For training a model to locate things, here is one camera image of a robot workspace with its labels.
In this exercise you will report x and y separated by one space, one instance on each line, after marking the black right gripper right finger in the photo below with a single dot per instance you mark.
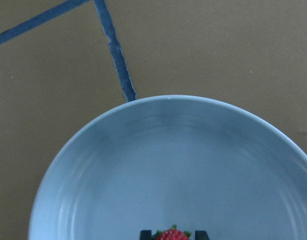
201 235

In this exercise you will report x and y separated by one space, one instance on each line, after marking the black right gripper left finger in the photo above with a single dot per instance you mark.
145 235

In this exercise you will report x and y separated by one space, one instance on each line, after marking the red strawberry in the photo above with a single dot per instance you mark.
173 233

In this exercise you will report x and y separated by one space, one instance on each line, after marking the blue plate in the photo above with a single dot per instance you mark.
193 162

